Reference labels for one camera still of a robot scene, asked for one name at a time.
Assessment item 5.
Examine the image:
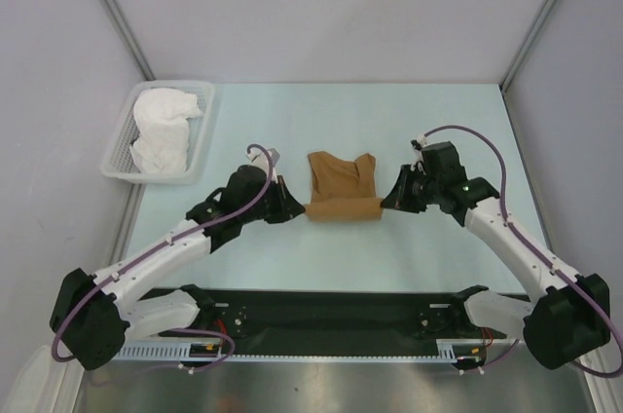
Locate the white plastic basket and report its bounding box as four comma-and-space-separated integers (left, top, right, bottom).
100, 80, 217, 185

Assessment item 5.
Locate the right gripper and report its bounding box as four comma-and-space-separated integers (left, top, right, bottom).
382, 164, 442, 213

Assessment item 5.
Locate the white cable duct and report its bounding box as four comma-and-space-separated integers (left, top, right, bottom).
114, 341, 222, 361
436, 339, 487, 363

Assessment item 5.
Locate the tan tank top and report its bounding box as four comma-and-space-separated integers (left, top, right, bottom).
305, 151, 383, 222

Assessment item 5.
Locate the aluminium corner post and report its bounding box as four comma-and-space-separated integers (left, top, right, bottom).
98, 0, 156, 81
499, 0, 562, 95

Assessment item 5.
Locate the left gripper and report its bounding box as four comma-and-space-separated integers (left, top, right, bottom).
239, 174, 304, 224

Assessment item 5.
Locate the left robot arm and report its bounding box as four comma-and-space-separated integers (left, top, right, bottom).
50, 166, 305, 371

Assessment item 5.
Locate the right aluminium corner post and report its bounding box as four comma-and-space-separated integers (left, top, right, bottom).
499, 0, 562, 95

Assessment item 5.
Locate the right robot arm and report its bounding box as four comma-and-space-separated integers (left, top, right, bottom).
381, 140, 612, 369

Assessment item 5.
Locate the left aluminium corner post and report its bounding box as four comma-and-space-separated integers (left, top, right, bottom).
98, 0, 156, 81

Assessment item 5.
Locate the white tank top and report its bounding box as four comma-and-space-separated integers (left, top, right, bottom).
129, 88, 203, 174

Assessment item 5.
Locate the white cable duct left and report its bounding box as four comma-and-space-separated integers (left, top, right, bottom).
114, 341, 222, 361

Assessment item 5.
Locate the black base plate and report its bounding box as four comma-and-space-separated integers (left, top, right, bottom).
184, 284, 504, 357

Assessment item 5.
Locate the white cable duct right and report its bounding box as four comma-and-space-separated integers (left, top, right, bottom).
436, 339, 487, 363

